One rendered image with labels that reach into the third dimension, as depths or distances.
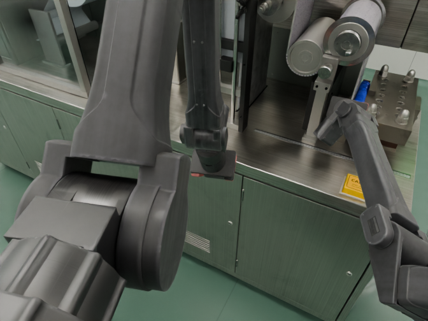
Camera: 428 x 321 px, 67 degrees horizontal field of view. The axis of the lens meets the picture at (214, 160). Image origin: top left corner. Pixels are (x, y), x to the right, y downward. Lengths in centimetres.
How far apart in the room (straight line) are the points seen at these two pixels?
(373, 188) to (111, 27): 53
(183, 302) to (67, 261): 162
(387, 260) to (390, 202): 11
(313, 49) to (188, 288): 130
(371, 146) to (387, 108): 54
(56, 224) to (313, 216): 103
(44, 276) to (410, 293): 45
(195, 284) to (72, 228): 165
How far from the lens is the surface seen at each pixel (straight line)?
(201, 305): 179
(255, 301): 180
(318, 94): 115
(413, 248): 57
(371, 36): 110
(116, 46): 25
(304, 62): 116
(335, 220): 116
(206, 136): 58
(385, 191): 64
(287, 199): 116
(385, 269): 55
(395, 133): 119
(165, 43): 25
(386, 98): 133
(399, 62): 398
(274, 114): 134
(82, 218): 21
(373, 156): 71
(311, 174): 109
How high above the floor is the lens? 163
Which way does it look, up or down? 41 degrees down
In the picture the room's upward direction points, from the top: straight up
